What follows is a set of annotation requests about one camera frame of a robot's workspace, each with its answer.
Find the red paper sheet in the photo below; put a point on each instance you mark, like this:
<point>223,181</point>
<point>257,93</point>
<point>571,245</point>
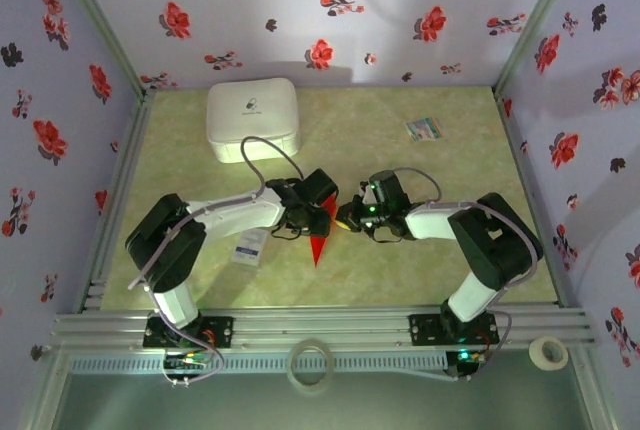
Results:
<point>318,249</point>

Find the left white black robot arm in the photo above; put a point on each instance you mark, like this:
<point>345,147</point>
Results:
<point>235,212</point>

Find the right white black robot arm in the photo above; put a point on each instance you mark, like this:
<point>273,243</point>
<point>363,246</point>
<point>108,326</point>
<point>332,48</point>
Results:
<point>430,220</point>

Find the white packet with blue band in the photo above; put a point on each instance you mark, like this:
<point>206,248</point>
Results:
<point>249,250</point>

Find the small teal orange packet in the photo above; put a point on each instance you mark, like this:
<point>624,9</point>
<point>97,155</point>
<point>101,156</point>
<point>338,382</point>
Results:
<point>424,130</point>

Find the white zip case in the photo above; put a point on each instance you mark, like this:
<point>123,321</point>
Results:
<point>252,110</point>

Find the small circuit board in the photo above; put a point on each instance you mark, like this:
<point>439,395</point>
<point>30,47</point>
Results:
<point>185,362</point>
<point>467,357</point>

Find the white tape roll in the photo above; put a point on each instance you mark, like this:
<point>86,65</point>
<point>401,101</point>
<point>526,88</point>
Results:
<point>537,357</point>

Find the long aluminium mounting rail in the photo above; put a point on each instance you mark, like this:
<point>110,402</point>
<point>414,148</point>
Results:
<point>320,322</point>

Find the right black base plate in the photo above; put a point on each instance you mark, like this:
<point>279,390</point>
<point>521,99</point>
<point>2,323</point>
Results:
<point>425,330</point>

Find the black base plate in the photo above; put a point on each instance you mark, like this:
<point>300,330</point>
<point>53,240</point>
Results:
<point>220,330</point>
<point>425,330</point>

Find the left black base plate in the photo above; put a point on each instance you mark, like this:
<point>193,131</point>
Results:
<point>220,330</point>

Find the aluminium side rail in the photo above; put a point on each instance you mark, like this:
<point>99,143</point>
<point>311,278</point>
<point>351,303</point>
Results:
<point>119,190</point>
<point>529,190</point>

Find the aluminium corner post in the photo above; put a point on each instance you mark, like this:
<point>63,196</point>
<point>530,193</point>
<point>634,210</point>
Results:
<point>100,25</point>
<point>535,25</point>

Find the aluminium frame leg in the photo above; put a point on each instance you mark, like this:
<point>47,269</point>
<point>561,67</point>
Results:
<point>595,395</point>
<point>45,390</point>

